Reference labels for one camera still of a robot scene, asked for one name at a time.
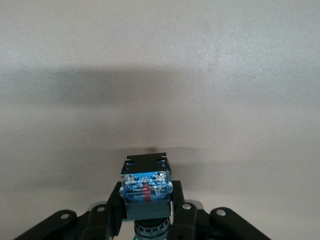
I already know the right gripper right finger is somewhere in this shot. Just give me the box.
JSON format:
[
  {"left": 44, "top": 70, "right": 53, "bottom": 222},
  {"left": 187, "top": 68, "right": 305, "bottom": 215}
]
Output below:
[{"left": 168, "top": 179, "right": 273, "bottom": 240}]

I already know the green push button switch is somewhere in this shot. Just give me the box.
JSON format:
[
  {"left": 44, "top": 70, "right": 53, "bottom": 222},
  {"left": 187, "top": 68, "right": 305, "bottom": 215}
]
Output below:
[{"left": 119, "top": 152, "right": 174, "bottom": 240}]

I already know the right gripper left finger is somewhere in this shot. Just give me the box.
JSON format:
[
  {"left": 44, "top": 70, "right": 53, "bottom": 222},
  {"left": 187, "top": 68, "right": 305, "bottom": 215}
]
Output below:
[{"left": 11, "top": 180, "right": 129, "bottom": 240}]

